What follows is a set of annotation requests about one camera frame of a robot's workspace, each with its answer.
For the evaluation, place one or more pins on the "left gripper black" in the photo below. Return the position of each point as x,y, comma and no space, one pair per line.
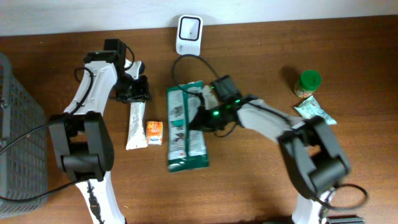
134,94

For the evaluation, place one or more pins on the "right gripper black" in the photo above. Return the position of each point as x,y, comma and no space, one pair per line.
199,122

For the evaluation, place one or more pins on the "green 3M wipes packet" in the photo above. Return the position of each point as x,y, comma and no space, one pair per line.
187,148

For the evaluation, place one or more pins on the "small orange packet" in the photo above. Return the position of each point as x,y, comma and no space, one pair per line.
154,132

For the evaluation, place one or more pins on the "white cream tube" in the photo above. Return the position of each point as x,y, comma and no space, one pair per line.
136,137

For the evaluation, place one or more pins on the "light green tissue packet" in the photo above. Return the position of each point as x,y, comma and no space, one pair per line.
310,108

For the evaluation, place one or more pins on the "green lid small jar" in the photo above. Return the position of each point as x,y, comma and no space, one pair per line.
307,84

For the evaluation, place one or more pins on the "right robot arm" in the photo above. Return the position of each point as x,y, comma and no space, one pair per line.
315,162

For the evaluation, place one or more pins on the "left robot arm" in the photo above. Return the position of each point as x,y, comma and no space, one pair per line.
82,145

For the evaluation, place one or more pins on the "white barcode scanner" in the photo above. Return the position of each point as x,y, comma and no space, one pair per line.
189,34

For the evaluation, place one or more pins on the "grey plastic mesh basket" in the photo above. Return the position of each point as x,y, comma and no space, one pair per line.
23,165

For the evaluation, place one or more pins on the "black right arm base rail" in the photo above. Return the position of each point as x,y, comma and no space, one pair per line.
342,220

